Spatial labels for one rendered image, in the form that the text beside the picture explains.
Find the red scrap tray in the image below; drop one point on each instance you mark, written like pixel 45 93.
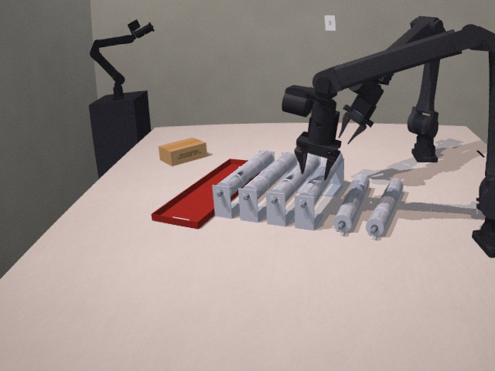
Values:
pixel 196 202

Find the brown cardboard box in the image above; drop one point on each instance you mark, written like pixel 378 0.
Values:
pixel 179 152

